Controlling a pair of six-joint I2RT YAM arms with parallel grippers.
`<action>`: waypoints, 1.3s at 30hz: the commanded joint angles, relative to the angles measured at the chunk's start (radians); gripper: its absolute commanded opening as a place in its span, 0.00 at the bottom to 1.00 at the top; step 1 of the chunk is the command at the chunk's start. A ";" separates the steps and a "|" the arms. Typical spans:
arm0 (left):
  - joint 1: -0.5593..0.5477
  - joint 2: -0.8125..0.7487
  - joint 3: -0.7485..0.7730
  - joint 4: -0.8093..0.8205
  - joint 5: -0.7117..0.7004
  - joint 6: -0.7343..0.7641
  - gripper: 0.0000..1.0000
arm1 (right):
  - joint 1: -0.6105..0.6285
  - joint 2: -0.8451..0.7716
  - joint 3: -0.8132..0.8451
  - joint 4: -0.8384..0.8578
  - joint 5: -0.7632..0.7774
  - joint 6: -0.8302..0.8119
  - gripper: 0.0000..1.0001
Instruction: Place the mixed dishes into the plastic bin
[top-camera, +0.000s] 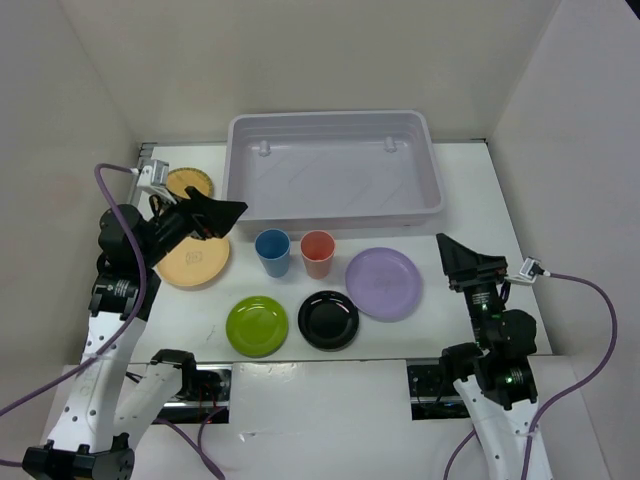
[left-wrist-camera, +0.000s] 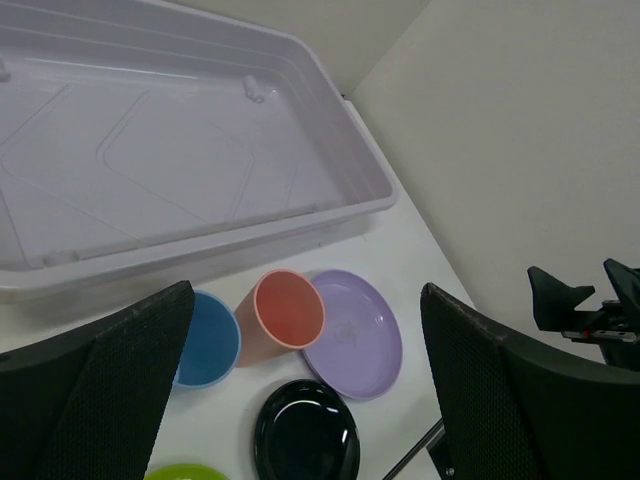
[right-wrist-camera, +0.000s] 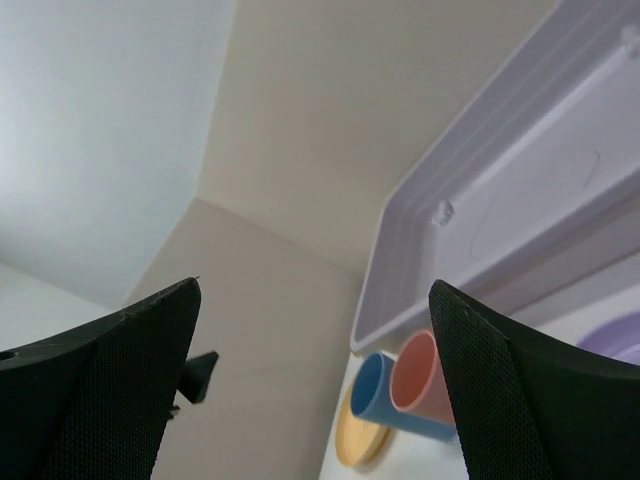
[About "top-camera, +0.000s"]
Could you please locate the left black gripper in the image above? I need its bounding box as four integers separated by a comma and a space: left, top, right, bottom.
139, 186, 247, 268

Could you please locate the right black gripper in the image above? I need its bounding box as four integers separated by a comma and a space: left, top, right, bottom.
435, 230, 506, 346

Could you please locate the orange plastic plate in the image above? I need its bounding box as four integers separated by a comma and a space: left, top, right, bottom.
156, 237, 231, 287

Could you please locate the woven bamboo round plate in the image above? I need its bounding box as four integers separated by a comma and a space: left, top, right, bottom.
166, 167, 214, 198

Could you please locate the blue plastic cup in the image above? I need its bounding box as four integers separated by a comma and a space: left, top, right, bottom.
254, 228, 291, 278

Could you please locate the lavender plastic plate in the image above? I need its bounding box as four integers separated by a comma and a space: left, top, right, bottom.
345, 247, 423, 322

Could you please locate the coral plastic cup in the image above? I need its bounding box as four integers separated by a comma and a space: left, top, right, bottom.
300, 230, 336, 279

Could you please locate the green plate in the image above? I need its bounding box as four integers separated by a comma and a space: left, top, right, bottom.
225, 296, 289, 358

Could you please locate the black plate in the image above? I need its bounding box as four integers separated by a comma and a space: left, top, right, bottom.
297, 290, 360, 352

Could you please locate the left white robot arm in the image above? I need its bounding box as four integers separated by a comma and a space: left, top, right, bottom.
22, 187, 248, 479

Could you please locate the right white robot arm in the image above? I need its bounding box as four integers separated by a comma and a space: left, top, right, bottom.
436, 233, 553, 479

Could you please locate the lavender plastic bin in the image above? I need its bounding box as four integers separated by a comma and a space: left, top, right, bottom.
221, 110, 445, 230

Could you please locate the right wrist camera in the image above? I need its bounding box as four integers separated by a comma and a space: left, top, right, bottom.
508, 257, 545, 285

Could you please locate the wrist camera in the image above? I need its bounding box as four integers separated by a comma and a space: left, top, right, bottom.
136, 159, 169, 196
508, 257, 545, 285

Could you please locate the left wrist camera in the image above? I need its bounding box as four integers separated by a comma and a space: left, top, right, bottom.
136, 159, 169, 196

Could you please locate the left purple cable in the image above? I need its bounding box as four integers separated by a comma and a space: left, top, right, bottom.
0, 163, 153, 417

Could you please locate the purple cable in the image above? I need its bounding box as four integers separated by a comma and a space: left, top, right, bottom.
0, 163, 153, 417
442, 271, 618, 480

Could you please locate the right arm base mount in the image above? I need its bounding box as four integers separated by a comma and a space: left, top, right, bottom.
406, 360, 469, 421

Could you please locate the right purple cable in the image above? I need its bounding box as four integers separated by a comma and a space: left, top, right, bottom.
442, 271, 618, 480

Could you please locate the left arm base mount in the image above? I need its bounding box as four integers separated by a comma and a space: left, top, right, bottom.
158, 365, 232, 424

